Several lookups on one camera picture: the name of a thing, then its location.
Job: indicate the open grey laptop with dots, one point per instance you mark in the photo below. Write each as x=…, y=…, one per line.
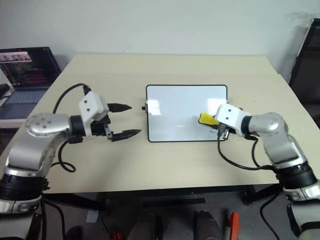
x=27, y=80

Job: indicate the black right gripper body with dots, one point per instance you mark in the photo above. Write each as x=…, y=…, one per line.
x=226, y=133

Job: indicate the white paper sheet on floor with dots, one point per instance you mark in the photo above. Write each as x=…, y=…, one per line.
x=92, y=217

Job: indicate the small orange-red clamp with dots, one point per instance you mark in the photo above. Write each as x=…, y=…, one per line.
x=117, y=235

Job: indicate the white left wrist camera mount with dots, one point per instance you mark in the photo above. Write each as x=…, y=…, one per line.
x=92, y=105

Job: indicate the small black-framed whiteboard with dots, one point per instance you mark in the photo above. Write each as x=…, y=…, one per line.
x=180, y=112

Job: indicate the black table frame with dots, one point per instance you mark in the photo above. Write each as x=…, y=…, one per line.
x=80, y=201

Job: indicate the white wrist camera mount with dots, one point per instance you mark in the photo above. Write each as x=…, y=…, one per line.
x=230, y=116
x=92, y=105

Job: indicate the dark chair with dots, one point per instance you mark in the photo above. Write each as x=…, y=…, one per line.
x=307, y=67

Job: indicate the yellow whiteboard eraser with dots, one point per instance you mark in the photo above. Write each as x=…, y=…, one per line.
x=207, y=119

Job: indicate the dark rounded shape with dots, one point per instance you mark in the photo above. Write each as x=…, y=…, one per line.
x=207, y=226

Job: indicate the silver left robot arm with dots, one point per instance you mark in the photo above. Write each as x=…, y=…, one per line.
x=37, y=150

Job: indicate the large orange-red clamp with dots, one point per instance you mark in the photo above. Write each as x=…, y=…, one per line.
x=234, y=225

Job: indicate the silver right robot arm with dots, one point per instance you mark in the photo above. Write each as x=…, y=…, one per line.
x=280, y=145

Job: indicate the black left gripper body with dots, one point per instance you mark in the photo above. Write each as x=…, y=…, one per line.
x=101, y=127

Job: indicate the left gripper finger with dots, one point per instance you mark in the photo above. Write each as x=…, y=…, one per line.
x=118, y=107
x=125, y=135

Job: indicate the black object beside laptop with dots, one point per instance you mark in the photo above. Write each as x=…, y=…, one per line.
x=3, y=90

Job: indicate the black flat bar on floor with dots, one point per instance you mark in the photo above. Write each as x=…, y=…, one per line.
x=173, y=202

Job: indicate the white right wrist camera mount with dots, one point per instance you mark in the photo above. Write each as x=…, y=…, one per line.
x=230, y=116

